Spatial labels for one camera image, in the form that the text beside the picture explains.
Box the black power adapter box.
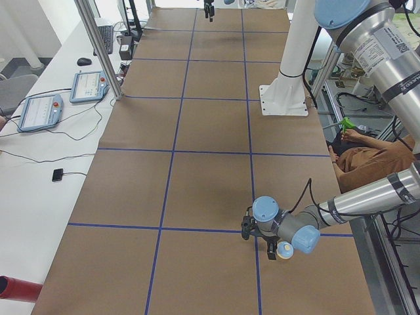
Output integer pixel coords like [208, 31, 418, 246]
[119, 36, 133, 60]

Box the blue cream call bell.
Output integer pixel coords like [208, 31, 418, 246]
[276, 241, 294, 259]

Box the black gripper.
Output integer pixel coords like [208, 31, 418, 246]
[203, 0, 215, 18]
[266, 238, 278, 260]

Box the near teach pendant tablet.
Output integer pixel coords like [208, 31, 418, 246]
[17, 94, 63, 133]

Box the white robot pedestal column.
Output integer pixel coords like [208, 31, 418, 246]
[259, 1, 318, 116]

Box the green handled grabber tool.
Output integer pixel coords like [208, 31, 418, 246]
[322, 117, 357, 132]

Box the teach pendant tablet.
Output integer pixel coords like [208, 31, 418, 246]
[17, 94, 63, 133]
[69, 71, 109, 104]

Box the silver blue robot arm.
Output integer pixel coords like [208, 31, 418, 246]
[242, 1, 419, 260]

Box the brown paper table cover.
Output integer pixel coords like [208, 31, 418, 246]
[33, 9, 375, 314]

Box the black computer mouse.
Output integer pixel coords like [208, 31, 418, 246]
[77, 57, 92, 66]

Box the black monitor stand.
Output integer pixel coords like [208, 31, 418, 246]
[125, 0, 143, 42]

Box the small black square device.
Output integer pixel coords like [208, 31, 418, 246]
[52, 168, 64, 182]

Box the person in brown shirt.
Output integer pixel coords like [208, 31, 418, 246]
[326, 129, 415, 193]

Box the aluminium frame post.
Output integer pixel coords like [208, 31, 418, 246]
[74, 0, 123, 100]

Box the far teach pendant tablet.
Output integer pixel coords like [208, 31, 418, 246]
[69, 71, 109, 104]

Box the red cylinder bottle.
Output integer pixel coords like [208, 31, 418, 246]
[1, 276, 43, 303]

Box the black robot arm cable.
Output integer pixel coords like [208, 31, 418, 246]
[287, 178, 324, 214]

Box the black keyboard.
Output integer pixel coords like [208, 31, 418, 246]
[97, 25, 114, 54]

